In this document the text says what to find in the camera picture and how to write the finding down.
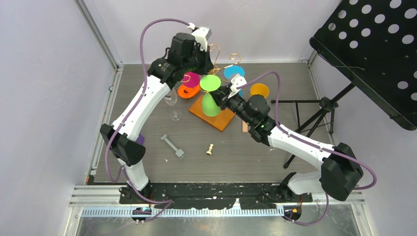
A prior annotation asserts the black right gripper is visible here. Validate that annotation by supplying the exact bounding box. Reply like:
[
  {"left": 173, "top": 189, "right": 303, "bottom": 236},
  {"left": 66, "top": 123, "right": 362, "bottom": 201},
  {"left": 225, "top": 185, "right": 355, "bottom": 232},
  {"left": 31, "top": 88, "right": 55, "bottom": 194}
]
[{"left": 208, "top": 85, "right": 254, "bottom": 125}]

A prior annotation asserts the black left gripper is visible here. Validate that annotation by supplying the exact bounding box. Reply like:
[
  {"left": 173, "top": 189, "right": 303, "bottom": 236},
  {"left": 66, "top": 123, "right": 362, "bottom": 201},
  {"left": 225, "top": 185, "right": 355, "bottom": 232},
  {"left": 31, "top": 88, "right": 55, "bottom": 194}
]
[{"left": 182, "top": 44, "right": 213, "bottom": 76}]

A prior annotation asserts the green plastic wine glass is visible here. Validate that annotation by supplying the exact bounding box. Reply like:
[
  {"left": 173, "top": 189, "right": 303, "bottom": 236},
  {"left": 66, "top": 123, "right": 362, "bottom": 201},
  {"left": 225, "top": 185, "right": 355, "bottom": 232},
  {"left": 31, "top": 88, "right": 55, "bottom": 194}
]
[{"left": 199, "top": 75, "right": 221, "bottom": 117}]

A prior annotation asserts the pink plastic wine glass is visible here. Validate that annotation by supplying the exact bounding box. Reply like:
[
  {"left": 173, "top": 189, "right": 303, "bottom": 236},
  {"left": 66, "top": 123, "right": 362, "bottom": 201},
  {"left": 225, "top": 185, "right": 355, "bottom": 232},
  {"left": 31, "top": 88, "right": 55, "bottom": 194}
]
[{"left": 182, "top": 72, "right": 201, "bottom": 88}]

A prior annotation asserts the blue plastic wine glass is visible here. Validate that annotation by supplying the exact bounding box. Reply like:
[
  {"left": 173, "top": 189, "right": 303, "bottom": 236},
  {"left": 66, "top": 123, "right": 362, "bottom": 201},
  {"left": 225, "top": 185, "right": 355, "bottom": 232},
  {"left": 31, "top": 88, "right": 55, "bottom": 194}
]
[{"left": 223, "top": 65, "right": 245, "bottom": 81}]

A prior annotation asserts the gold rack with wooden base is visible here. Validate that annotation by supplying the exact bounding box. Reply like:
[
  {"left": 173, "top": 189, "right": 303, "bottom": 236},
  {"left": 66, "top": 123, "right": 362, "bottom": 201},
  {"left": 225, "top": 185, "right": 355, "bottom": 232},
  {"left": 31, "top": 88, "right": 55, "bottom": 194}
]
[{"left": 178, "top": 53, "right": 241, "bottom": 132}]

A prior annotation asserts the yellow plastic wine glass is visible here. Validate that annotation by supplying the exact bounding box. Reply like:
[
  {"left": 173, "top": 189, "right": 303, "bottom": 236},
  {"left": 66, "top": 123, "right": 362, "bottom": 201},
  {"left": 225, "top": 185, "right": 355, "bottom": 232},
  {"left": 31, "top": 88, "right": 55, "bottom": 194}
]
[{"left": 250, "top": 83, "right": 269, "bottom": 98}]

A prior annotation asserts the clear stemmed wine glass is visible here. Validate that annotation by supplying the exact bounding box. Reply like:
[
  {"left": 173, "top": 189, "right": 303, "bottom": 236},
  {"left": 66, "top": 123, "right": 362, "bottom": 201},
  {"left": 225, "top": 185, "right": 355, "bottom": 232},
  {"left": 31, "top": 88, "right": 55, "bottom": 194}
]
[{"left": 164, "top": 89, "right": 182, "bottom": 121}]

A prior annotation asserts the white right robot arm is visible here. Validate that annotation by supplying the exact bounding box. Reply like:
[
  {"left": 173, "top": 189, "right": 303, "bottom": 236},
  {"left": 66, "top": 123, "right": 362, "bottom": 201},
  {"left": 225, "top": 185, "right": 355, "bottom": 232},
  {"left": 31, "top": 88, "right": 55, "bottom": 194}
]
[{"left": 210, "top": 86, "right": 363, "bottom": 202}]

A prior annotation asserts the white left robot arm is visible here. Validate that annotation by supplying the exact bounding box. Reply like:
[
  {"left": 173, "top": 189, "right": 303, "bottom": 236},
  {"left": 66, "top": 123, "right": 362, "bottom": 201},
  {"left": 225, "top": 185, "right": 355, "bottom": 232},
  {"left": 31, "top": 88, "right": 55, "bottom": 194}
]
[{"left": 100, "top": 31, "right": 213, "bottom": 204}]

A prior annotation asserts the orange plastic U-shaped toy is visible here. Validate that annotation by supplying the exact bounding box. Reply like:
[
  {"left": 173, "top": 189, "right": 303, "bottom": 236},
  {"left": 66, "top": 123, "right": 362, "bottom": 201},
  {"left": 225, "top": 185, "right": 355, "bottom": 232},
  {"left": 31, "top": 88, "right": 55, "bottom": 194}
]
[{"left": 178, "top": 85, "right": 200, "bottom": 99}]

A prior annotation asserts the small wooden block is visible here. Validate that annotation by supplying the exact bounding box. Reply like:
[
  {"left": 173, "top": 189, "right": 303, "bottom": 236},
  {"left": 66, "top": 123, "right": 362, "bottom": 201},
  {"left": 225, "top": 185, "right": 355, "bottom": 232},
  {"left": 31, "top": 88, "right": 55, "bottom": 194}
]
[{"left": 242, "top": 121, "right": 249, "bottom": 133}]

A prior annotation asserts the white chess piece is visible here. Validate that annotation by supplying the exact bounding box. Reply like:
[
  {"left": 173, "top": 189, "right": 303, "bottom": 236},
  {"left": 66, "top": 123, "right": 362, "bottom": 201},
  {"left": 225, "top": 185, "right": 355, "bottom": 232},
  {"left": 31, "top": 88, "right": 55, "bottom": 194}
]
[{"left": 206, "top": 144, "right": 214, "bottom": 155}]

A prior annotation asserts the grey metal T-shaped part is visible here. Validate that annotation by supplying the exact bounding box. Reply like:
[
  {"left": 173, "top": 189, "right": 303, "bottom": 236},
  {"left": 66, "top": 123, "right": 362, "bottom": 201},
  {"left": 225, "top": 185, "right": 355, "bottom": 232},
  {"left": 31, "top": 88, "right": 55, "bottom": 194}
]
[{"left": 161, "top": 135, "right": 185, "bottom": 159}]

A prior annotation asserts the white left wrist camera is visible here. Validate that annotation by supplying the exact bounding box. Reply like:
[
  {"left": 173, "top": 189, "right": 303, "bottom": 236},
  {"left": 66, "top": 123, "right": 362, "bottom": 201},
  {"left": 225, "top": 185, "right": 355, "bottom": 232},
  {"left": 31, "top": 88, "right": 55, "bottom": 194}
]
[{"left": 187, "top": 23, "right": 212, "bottom": 52}]

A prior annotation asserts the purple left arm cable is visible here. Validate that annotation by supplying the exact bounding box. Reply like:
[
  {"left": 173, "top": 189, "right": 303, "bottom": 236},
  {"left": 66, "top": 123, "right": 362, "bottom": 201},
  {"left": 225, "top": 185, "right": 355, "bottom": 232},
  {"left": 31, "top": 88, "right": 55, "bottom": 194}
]
[{"left": 104, "top": 18, "right": 196, "bottom": 219}]

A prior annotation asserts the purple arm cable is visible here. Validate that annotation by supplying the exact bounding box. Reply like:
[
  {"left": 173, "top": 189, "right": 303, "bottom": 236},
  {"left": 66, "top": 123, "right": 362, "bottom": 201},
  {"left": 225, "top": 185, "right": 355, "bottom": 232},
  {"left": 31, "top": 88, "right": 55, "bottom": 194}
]
[
  {"left": 236, "top": 71, "right": 378, "bottom": 227},
  {"left": 104, "top": 18, "right": 196, "bottom": 219}
]

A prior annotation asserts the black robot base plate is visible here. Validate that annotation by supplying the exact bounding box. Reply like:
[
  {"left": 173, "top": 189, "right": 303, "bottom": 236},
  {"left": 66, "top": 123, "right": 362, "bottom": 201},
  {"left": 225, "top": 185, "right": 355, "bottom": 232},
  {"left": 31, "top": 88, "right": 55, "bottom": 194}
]
[{"left": 119, "top": 182, "right": 313, "bottom": 210}]

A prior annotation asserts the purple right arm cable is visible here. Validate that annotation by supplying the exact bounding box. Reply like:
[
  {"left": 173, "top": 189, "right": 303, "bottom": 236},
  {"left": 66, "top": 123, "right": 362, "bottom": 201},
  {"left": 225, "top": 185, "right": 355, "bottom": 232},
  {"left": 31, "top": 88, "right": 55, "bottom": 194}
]
[{"left": 236, "top": 71, "right": 378, "bottom": 227}]

